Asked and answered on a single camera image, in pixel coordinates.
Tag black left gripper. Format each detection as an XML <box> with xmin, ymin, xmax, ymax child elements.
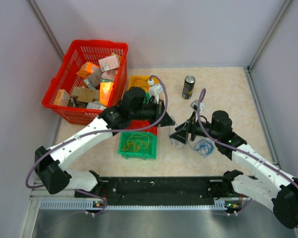
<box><xmin>130</xmin><ymin>99</ymin><xmax>175</xmax><ymax>127</ymax></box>

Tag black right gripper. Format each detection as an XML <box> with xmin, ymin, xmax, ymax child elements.
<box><xmin>170</xmin><ymin>111</ymin><xmax>221</xmax><ymax>144</ymax></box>

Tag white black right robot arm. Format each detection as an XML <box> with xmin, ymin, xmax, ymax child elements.
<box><xmin>170</xmin><ymin>111</ymin><xmax>298</xmax><ymax>229</ymax></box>

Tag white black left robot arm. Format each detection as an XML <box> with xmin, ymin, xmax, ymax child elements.
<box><xmin>34</xmin><ymin>87</ymin><xmax>175</xmax><ymax>197</ymax></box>

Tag red plastic bin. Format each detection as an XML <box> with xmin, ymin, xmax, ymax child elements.
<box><xmin>127</xmin><ymin>120</ymin><xmax>158</xmax><ymax>136</ymax></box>

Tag green plastic bin lower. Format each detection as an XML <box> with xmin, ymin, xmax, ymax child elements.
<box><xmin>117</xmin><ymin>132</ymin><xmax>157</xmax><ymax>160</ymax></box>

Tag dark drink can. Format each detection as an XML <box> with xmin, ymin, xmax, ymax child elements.
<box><xmin>182</xmin><ymin>75</ymin><xmax>196</xmax><ymax>99</ymax></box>

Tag yellow plastic bin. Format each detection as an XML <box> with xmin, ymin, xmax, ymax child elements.
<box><xmin>127</xmin><ymin>75</ymin><xmax>150</xmax><ymax>93</ymax></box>

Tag bright orange box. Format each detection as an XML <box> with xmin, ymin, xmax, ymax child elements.
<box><xmin>99</xmin><ymin>82</ymin><xmax>113</xmax><ymax>106</ymax></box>

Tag pink white box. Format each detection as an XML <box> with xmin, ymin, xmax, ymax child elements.
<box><xmin>98</xmin><ymin>55</ymin><xmax>120</xmax><ymax>72</ymax></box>

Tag brown cardboard box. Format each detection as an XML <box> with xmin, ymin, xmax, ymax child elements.
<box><xmin>71</xmin><ymin>87</ymin><xmax>100</xmax><ymax>103</ymax></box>

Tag yellow box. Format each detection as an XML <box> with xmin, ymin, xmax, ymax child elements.
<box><xmin>53</xmin><ymin>89</ymin><xmax>71</xmax><ymax>107</ymax></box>

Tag red plastic basket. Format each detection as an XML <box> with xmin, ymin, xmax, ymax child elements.
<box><xmin>42</xmin><ymin>40</ymin><xmax>128</xmax><ymax>125</ymax></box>

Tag yellow wires in bin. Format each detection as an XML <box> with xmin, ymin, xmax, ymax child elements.
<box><xmin>121</xmin><ymin>132</ymin><xmax>152</xmax><ymax>152</ymax></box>

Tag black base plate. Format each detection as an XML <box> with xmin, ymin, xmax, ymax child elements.
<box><xmin>74</xmin><ymin>176</ymin><xmax>241</xmax><ymax>206</ymax></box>

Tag grey slotted cable duct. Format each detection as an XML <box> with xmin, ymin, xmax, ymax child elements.
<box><xmin>39</xmin><ymin>199</ymin><xmax>241</xmax><ymax>211</ymax></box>

